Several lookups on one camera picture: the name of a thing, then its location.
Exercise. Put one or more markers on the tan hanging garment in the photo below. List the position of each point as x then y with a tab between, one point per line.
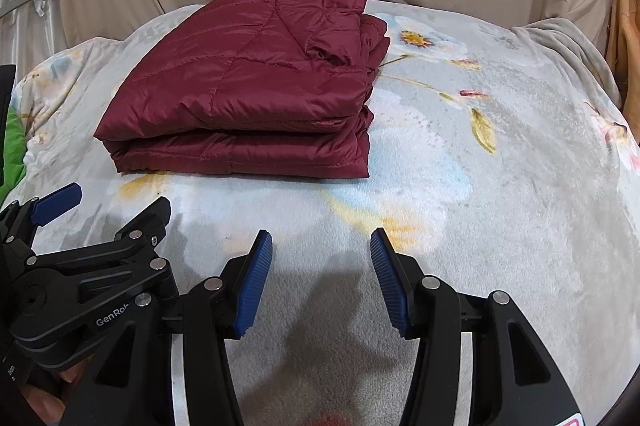
622	36

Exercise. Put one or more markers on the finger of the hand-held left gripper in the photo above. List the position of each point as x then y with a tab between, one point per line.
55	203
142	226

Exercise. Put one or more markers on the black panel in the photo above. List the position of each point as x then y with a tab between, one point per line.
6	116

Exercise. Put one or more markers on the floral fleece blanket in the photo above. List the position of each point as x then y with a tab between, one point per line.
450	206

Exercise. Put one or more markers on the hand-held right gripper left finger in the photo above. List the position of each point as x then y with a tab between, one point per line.
252	288

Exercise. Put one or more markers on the person's left hand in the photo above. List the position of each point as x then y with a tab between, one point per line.
45	406

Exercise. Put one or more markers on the green cloth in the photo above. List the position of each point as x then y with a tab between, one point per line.
12	146

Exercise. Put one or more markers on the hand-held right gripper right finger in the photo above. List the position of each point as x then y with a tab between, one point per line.
392	288

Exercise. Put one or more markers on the maroon quilted jacket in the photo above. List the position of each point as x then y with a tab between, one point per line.
240	71

